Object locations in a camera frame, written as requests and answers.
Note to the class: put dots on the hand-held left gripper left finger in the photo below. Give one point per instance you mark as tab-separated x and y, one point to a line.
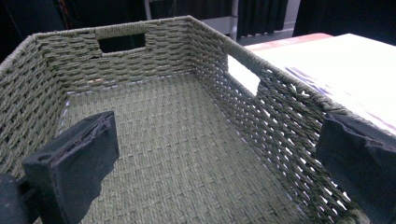
71	161

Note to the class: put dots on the green woven basket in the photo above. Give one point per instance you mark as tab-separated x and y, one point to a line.
174	137

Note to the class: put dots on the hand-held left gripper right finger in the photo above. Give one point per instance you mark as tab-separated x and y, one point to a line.
358	165

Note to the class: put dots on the white metal stand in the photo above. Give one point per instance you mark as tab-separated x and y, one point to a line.
234	18

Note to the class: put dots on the wooden board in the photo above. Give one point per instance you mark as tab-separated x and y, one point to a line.
289	42

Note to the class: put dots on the dark curtain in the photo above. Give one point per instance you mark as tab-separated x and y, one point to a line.
261	15

